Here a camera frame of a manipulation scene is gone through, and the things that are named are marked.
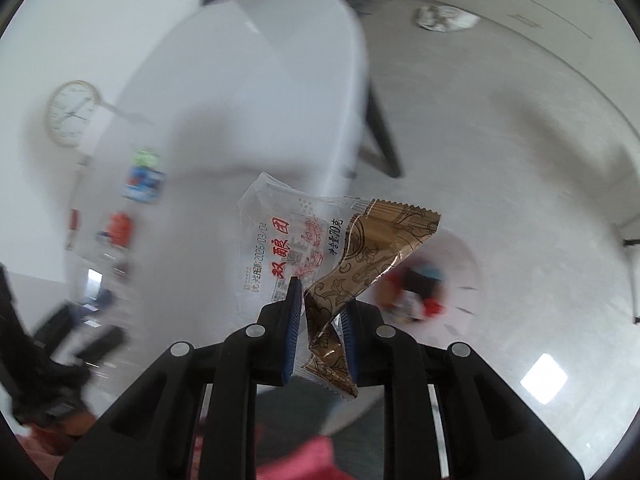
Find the person's pink clothing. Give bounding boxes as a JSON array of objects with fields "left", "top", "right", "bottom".
[{"left": 0, "top": 427, "right": 361, "bottom": 480}]

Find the white plastic bag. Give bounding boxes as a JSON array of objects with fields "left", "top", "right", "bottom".
[{"left": 412, "top": 2, "right": 481, "bottom": 33}]

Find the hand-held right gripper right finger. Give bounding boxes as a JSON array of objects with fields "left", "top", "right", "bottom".
[{"left": 341, "top": 301, "right": 586, "bottom": 480}]

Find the black table leg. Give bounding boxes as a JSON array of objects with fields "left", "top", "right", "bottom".
[{"left": 357, "top": 80, "right": 403, "bottom": 178}]

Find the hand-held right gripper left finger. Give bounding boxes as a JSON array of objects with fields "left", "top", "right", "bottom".
[{"left": 54, "top": 276, "right": 306, "bottom": 480}]

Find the red blurred object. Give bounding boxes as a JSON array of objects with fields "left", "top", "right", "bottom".
[{"left": 107, "top": 212, "right": 133, "bottom": 246}]

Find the blue and green box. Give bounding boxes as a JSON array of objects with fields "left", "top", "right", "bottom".
[{"left": 122, "top": 147, "right": 166, "bottom": 204}]

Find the clear and gold snack wrapper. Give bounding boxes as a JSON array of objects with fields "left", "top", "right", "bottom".
[{"left": 237, "top": 171, "right": 443, "bottom": 402}]

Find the round white wall clock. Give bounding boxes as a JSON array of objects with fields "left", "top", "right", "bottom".
[{"left": 46, "top": 80, "right": 102, "bottom": 148}]

